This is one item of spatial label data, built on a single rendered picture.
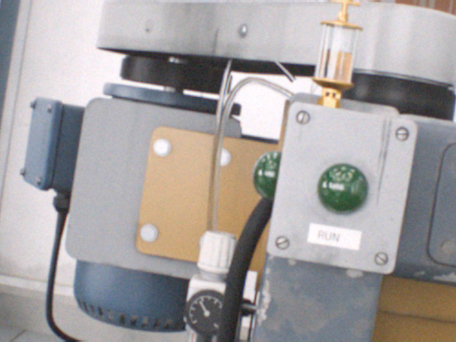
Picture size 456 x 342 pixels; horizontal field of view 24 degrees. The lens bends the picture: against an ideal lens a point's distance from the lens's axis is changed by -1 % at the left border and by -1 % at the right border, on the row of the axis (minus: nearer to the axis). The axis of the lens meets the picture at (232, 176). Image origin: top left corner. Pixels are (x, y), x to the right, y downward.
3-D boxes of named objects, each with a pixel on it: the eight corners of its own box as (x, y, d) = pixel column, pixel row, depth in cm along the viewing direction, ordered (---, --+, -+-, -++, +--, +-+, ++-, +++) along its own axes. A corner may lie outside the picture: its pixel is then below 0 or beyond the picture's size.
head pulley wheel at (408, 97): (339, 104, 79) (344, 69, 79) (334, 106, 88) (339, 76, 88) (461, 124, 78) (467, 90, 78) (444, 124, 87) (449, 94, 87)
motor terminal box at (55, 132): (32, 215, 108) (50, 99, 107) (14, 201, 117) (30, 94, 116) (112, 224, 111) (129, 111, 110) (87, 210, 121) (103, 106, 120)
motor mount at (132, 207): (59, 259, 107) (84, 94, 106) (72, 251, 113) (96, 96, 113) (345, 306, 106) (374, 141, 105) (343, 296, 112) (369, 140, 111)
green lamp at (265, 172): (247, 198, 64) (255, 147, 64) (249, 195, 67) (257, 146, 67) (290, 205, 64) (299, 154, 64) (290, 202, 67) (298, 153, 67)
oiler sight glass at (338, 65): (314, 76, 70) (323, 22, 70) (313, 78, 73) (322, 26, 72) (353, 82, 70) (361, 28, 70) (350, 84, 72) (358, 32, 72)
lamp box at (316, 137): (265, 254, 64) (291, 101, 63) (267, 246, 68) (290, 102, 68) (393, 275, 63) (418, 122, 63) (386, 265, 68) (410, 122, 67)
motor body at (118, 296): (55, 320, 111) (91, 79, 110) (82, 297, 126) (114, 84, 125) (201, 346, 111) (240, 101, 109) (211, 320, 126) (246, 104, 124)
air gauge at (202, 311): (180, 332, 88) (187, 287, 88) (183, 327, 90) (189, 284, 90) (226, 339, 88) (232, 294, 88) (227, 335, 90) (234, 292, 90)
